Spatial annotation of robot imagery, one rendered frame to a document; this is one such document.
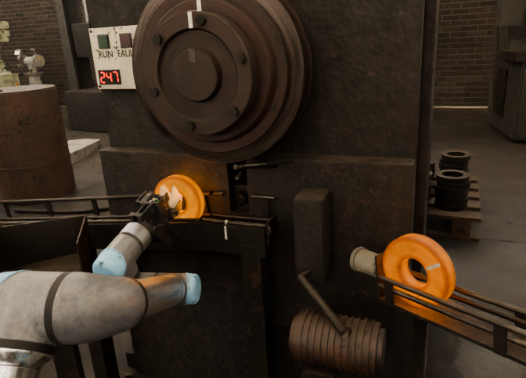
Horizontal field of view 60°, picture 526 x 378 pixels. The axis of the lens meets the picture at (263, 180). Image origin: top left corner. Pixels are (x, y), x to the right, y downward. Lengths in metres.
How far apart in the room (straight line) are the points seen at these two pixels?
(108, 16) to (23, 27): 8.96
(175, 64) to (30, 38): 9.30
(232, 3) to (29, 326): 0.76
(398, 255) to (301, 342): 0.32
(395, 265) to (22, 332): 0.72
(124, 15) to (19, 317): 0.94
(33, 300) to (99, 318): 0.10
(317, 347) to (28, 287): 0.65
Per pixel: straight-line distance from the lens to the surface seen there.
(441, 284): 0.99
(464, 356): 1.99
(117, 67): 1.48
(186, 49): 1.11
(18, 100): 3.88
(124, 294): 0.81
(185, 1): 1.16
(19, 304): 0.82
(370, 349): 1.13
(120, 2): 1.48
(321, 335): 1.14
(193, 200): 1.32
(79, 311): 0.78
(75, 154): 5.23
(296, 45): 1.08
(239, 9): 1.09
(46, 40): 10.08
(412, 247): 1.00
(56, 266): 1.45
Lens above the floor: 1.20
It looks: 18 degrees down
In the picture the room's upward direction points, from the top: 3 degrees counter-clockwise
